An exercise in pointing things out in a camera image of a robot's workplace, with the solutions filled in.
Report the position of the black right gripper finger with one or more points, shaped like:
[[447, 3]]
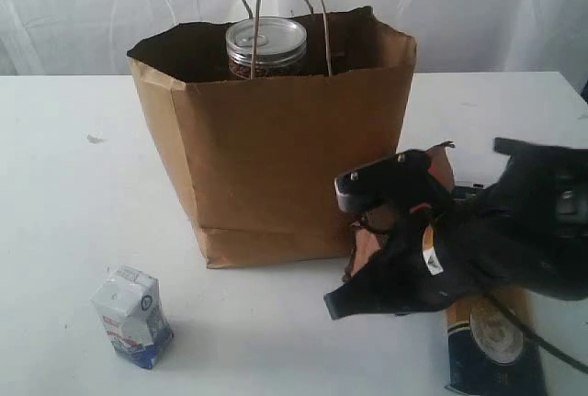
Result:
[[365, 293]]

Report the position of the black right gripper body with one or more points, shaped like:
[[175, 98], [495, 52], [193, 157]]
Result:
[[425, 274]]

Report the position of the brown orange snack pouch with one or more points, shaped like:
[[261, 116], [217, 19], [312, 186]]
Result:
[[373, 230]]

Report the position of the white blue milk carton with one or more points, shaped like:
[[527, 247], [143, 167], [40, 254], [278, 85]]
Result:
[[128, 305]]

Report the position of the clear can with pull-tab lid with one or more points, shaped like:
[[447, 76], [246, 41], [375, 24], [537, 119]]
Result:
[[280, 47]]

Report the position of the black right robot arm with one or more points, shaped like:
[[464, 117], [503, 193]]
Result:
[[529, 229]]

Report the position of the brown paper shopping bag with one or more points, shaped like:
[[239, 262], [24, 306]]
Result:
[[253, 158]]

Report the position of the spaghetti package dark blue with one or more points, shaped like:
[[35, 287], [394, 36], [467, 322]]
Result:
[[487, 354]]

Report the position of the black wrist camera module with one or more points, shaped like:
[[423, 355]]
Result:
[[401, 180]]

